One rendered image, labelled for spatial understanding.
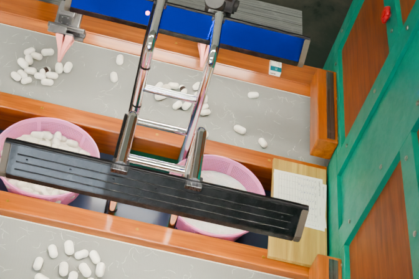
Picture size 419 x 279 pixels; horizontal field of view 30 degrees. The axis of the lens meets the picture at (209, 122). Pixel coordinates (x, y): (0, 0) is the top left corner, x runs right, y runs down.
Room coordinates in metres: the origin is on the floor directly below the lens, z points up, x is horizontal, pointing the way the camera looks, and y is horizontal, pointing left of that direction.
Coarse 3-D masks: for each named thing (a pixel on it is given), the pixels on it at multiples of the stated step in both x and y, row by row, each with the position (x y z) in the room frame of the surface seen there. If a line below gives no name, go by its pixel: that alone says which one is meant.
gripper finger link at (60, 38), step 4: (72, 32) 1.65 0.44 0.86; (56, 36) 1.60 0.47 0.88; (60, 36) 1.60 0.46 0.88; (64, 36) 1.64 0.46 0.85; (76, 36) 1.65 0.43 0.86; (80, 36) 1.65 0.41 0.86; (60, 40) 1.60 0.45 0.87; (76, 40) 1.66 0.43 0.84; (80, 40) 1.65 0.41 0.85; (60, 44) 1.59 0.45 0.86; (60, 48) 1.59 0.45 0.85
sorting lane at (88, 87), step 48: (0, 48) 1.63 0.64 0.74; (48, 48) 1.70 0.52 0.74; (96, 48) 1.76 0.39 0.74; (48, 96) 1.51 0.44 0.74; (96, 96) 1.57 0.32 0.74; (144, 96) 1.63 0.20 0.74; (240, 96) 1.76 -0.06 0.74; (288, 96) 1.82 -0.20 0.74; (240, 144) 1.56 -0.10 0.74; (288, 144) 1.62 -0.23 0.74
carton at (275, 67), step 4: (272, 60) 1.91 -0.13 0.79; (272, 64) 1.89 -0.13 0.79; (276, 64) 1.90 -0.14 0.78; (280, 64) 1.90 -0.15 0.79; (272, 68) 1.87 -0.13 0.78; (276, 68) 1.88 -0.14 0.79; (280, 68) 1.88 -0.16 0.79; (272, 72) 1.86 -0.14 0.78; (276, 72) 1.87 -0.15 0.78; (280, 72) 1.87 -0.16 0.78
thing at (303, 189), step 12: (276, 180) 1.43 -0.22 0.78; (288, 180) 1.45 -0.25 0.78; (300, 180) 1.46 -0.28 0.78; (312, 180) 1.47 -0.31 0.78; (276, 192) 1.39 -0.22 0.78; (288, 192) 1.40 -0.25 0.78; (300, 192) 1.42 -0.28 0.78; (312, 192) 1.43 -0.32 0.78; (324, 192) 1.44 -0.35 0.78; (312, 204) 1.39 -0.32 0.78; (324, 204) 1.40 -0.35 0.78; (312, 216) 1.35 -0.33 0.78; (324, 216) 1.36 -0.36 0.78; (312, 228) 1.31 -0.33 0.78; (324, 228) 1.32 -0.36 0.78
